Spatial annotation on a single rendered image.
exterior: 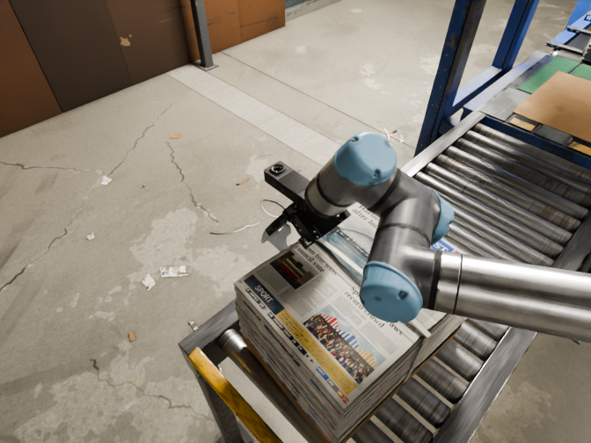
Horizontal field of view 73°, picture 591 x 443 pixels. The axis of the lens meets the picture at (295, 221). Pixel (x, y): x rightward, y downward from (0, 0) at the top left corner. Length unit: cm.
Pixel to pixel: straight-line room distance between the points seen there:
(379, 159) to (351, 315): 28
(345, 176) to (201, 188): 198
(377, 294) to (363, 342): 20
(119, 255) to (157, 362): 66
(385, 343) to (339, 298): 11
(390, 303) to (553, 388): 157
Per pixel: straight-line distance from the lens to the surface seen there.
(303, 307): 69
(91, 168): 287
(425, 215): 57
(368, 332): 68
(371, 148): 55
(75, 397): 193
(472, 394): 94
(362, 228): 81
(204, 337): 95
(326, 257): 76
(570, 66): 225
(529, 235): 127
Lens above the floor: 162
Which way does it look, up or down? 47 degrees down
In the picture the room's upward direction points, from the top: straight up
